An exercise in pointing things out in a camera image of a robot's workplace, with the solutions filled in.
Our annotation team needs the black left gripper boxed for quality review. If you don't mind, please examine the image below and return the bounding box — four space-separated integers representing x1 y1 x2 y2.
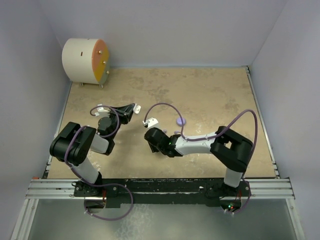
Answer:
107 103 135 140

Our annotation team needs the white earbud charging case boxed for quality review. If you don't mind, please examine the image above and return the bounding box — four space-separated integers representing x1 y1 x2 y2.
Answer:
134 105 141 114

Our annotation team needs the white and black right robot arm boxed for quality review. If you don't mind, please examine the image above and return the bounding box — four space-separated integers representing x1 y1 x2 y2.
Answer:
144 126 257 196

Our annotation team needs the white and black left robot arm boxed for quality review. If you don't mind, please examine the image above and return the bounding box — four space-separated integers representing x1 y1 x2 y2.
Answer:
49 103 141 196

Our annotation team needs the purple earbud charging case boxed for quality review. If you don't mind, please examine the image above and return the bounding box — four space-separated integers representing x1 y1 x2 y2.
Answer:
176 117 187 127

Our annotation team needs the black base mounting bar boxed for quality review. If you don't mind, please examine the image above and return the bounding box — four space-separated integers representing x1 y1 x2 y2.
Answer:
71 177 251 210

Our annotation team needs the white cylinder with orange face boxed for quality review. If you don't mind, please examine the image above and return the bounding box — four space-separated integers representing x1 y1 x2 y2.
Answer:
61 38 110 88

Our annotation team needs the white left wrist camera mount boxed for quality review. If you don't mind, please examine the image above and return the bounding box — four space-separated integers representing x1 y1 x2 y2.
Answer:
95 103 110 118

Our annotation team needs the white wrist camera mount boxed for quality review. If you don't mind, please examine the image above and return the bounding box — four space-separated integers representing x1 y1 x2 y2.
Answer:
142 117 159 129
95 103 110 118

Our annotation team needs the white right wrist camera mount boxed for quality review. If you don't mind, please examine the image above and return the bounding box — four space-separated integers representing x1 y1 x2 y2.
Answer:
142 117 159 129

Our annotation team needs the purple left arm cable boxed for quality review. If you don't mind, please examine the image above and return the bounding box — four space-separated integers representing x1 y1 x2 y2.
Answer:
64 105 135 221

